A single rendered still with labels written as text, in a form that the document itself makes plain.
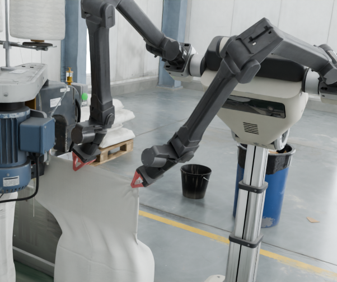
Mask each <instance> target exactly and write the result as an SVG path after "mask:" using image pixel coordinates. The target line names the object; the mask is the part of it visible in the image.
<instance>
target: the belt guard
mask: <svg viewBox="0 0 337 282"><path fill-rule="evenodd" d="M22 66H25V67H22ZM14 67H16V69H22V70H28V71H27V72H24V73H21V74H18V73H9V72H11V71H13V70H0V102H23V101H29V100H32V99H34V98H35V97H36V95H37V94H38V92H39V91H40V89H41V88H42V86H43V85H44V83H45V82H46V80H47V79H48V65H47V64H44V63H25V64H21V65H17V66H14ZM30 67H34V68H30Z"/></svg>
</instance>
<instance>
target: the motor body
mask: <svg viewBox="0 0 337 282"><path fill-rule="evenodd" d="M29 118H30V108H29V107H28V106H24V107H23V108H21V109H17V110H0V194H8V193H13V192H18V191H20V190H23V189H24V188H25V187H26V186H27V185H28V184H29V182H30V180H31V168H32V166H31V159H30V158H29V157H27V152H24V151H21V150H20V147H19V137H18V127H19V125H20V124H21V123H22V122H23V121H25V120H26V119H29Z"/></svg>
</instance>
